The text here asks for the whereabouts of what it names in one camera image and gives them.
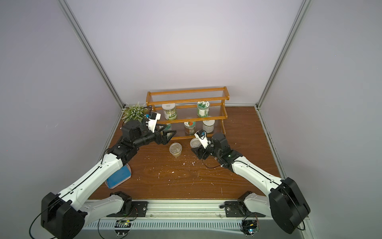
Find clear cup red label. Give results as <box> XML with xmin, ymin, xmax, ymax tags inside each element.
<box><xmin>190</xmin><ymin>137</ymin><xmax>202</xmax><ymax>148</ymax></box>

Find clear cup yellow seeds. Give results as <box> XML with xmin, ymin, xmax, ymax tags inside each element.
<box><xmin>169</xmin><ymin>142</ymin><xmax>183</xmax><ymax>157</ymax></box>

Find white green Ideal jar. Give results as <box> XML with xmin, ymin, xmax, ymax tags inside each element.
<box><xmin>162</xmin><ymin>103</ymin><xmax>177</xmax><ymax>120</ymax></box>

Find tomato lid jar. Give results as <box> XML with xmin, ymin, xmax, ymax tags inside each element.
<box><xmin>184</xmin><ymin>121</ymin><xmax>196</xmax><ymax>135</ymax></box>

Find green tree lid jar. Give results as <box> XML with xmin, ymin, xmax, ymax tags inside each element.
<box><xmin>197</xmin><ymin>101</ymin><xmax>210</xmax><ymax>118</ymax></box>

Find sunflower lid jar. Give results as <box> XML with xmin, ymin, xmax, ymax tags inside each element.
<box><xmin>164</xmin><ymin>123</ymin><xmax>172</xmax><ymax>131</ymax></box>

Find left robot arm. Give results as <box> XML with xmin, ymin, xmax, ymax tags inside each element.
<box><xmin>40</xmin><ymin>119</ymin><xmax>177</xmax><ymax>239</ymax></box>

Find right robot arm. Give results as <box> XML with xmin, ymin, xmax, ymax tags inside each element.
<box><xmin>192</xmin><ymin>131</ymin><xmax>311</xmax><ymax>234</ymax></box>

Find white lid text jar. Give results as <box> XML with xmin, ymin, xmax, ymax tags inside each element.
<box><xmin>203</xmin><ymin>119</ymin><xmax>215</xmax><ymax>134</ymax></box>

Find wooden three-tier shelf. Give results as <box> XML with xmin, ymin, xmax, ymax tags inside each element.
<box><xmin>146</xmin><ymin>86</ymin><xmax>230</xmax><ymax>140</ymax></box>

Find potted green plant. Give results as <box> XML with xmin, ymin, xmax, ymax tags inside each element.
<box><xmin>121</xmin><ymin>103</ymin><xmax>149</xmax><ymax>122</ymax></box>

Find blue white scraper tray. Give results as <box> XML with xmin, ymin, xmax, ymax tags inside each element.
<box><xmin>105</xmin><ymin>164</ymin><xmax>132</xmax><ymax>189</ymax></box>

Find right controller board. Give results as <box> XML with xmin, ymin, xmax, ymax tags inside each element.
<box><xmin>240</xmin><ymin>220</ymin><xmax>259</xmax><ymax>236</ymax></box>

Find controller board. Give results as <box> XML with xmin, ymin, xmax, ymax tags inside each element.
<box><xmin>114</xmin><ymin>220</ymin><xmax>132</xmax><ymax>239</ymax></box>
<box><xmin>240</xmin><ymin>220</ymin><xmax>259</xmax><ymax>236</ymax></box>

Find left controller board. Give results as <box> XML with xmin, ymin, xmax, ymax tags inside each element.
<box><xmin>114</xmin><ymin>220</ymin><xmax>132</xmax><ymax>239</ymax></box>

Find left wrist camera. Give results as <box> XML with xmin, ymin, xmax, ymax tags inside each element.
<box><xmin>146</xmin><ymin>112</ymin><xmax>161</xmax><ymax>133</ymax></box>

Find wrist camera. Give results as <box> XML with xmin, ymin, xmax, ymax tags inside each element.
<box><xmin>195</xmin><ymin>130</ymin><xmax>209</xmax><ymax>149</ymax></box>
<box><xmin>146</xmin><ymin>112</ymin><xmax>161</xmax><ymax>133</ymax></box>

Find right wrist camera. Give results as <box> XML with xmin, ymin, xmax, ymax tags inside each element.
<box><xmin>195</xmin><ymin>130</ymin><xmax>209</xmax><ymax>149</ymax></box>

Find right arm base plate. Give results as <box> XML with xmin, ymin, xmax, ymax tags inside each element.
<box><xmin>219</xmin><ymin>201</ymin><xmax>265</xmax><ymax>218</ymax></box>

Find aluminium front rail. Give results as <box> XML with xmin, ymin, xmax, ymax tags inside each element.
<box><xmin>80</xmin><ymin>199</ymin><xmax>309</xmax><ymax>222</ymax></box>

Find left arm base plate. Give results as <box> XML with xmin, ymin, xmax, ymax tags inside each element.
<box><xmin>106</xmin><ymin>201</ymin><xmax>148</xmax><ymax>218</ymax></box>

